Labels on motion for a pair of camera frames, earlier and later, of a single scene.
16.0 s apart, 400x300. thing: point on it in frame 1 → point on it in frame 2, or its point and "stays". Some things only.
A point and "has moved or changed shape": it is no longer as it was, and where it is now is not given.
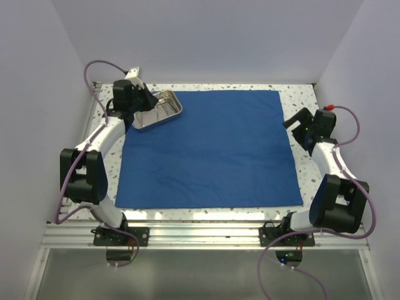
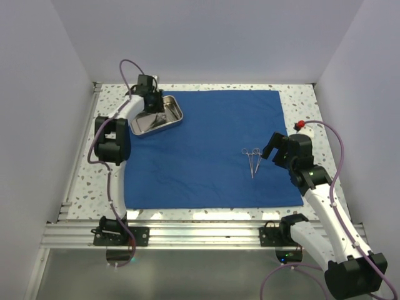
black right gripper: [305, 117] → [277, 140]
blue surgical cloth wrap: [226, 149] stays
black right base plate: [269, 233] stays
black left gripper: [150, 100] → [159, 107]
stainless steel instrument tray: [169, 105] has moved or changed shape
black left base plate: [104, 236] stays
